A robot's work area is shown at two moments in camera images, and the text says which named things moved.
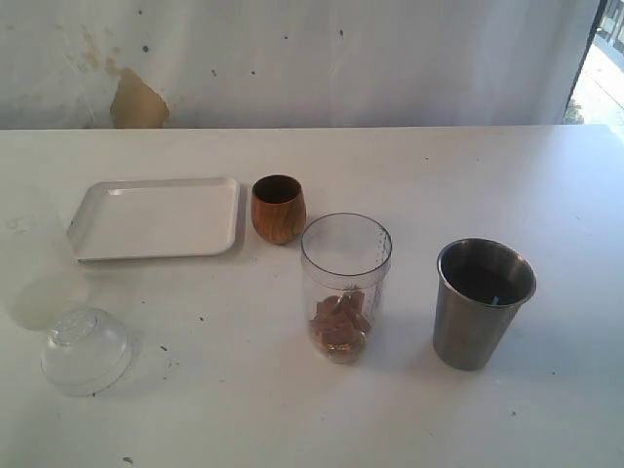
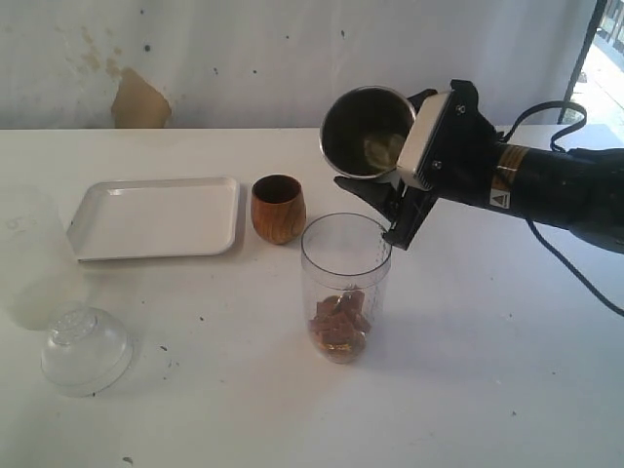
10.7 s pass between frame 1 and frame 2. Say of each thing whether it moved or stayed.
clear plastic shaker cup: stayed
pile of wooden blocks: stayed
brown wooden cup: stayed
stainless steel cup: moved
